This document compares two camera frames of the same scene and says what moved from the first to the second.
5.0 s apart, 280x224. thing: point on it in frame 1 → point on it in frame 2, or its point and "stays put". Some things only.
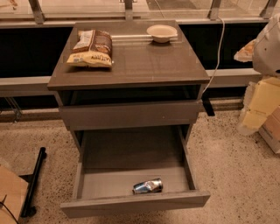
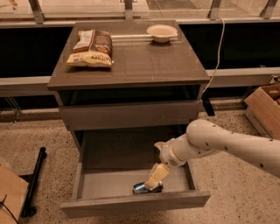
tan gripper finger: [246, 53] → [173, 154]
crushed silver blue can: [154, 185] stays put
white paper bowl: [161, 33] stays put
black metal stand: [31, 179] stays put
